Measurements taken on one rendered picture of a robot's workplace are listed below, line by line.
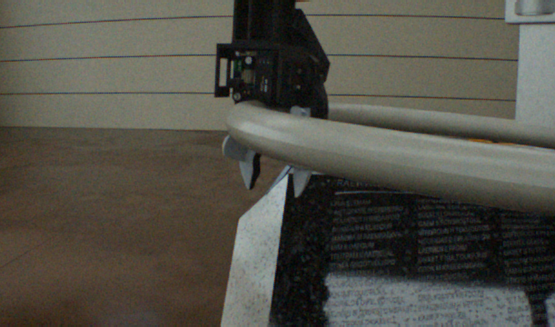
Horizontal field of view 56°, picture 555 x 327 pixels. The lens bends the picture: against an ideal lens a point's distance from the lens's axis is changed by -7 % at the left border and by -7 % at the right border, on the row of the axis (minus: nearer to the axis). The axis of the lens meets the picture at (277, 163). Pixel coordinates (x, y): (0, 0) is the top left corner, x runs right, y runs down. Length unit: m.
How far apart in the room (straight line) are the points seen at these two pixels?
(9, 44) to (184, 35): 2.82
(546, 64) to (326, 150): 1.53
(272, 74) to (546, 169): 0.30
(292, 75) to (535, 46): 1.37
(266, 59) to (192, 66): 6.89
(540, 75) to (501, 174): 1.56
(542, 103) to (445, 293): 1.13
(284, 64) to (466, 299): 0.41
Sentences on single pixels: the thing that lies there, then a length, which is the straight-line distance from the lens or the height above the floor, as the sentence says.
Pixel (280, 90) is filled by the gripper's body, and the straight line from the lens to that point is 0.49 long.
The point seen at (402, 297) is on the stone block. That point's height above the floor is 0.73.
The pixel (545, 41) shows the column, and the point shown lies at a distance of 1.80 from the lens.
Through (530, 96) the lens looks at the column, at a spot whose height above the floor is 0.92.
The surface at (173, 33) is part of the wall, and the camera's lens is 7.48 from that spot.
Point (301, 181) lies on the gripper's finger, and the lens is 0.56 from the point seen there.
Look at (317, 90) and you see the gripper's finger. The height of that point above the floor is 1.01.
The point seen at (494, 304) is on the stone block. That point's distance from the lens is 0.77.
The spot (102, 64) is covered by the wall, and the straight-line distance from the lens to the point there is 7.94.
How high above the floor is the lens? 1.05
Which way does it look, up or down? 12 degrees down
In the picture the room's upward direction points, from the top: straight up
